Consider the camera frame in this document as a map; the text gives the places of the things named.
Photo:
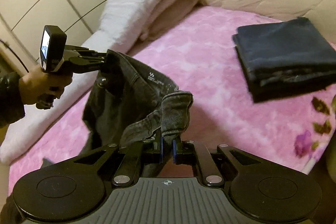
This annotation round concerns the dark grey jeans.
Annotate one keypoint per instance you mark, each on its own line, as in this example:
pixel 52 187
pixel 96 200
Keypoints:
pixel 129 102

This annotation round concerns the pink rose bedspread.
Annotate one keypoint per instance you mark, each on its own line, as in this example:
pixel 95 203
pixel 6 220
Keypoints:
pixel 199 56

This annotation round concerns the white rolled quilt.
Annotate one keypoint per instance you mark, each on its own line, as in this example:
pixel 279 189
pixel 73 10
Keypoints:
pixel 121 23

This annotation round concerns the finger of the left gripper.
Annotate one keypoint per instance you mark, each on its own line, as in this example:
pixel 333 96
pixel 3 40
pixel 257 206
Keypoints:
pixel 76 51
pixel 80 65

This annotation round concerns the person's left hand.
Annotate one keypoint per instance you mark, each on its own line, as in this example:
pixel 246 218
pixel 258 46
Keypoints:
pixel 37 82

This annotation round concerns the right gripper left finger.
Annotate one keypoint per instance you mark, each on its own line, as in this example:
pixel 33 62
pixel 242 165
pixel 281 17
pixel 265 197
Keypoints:
pixel 135 157

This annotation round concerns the beige pillow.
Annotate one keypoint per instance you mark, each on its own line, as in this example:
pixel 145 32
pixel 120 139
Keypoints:
pixel 166 15

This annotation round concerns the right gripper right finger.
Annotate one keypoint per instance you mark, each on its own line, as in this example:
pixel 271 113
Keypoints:
pixel 197 155

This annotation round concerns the folded dark blue jeans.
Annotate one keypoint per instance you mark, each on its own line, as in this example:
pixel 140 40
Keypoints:
pixel 284 59

